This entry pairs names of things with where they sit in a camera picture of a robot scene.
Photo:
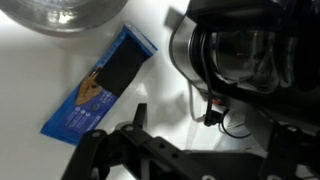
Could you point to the round steel bowl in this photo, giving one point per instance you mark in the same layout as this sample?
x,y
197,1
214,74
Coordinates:
x,y
60,15

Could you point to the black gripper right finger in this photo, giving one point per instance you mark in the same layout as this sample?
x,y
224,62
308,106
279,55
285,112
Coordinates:
x,y
286,150

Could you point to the blue snack bar wrapper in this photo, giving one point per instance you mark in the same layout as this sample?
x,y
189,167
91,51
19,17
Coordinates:
x,y
100,86

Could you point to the black steel coffee maker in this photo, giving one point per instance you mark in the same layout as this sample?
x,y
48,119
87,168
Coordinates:
x,y
260,53

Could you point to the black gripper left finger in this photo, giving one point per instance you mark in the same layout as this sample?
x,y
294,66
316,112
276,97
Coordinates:
x,y
106,153

